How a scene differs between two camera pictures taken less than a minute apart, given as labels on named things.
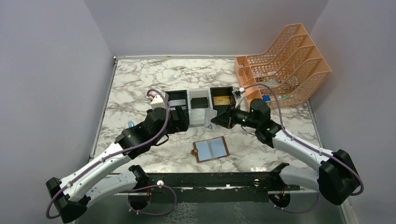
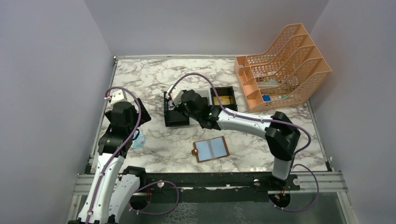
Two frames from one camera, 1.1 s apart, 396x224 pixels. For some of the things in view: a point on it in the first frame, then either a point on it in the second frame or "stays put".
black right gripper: (229, 116) → (172, 105)
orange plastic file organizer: (291, 64) stays put
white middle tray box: (196, 115) stays put
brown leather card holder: (210, 149) stays put
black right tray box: (222, 97) stays put
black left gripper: (177, 118) → (142, 114)
